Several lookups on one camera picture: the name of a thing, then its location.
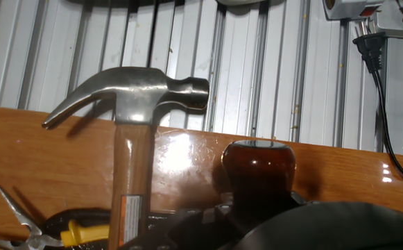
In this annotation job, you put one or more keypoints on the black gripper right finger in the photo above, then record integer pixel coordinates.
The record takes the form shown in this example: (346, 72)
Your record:
(295, 201)

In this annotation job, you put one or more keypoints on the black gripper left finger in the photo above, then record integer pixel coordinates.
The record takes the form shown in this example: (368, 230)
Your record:
(201, 232)

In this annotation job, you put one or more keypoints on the black C-clamp with steel screw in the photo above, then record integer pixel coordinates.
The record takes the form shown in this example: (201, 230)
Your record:
(83, 217)

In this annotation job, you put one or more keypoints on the glossy wooden board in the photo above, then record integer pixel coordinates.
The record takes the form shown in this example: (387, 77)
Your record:
(31, 166)

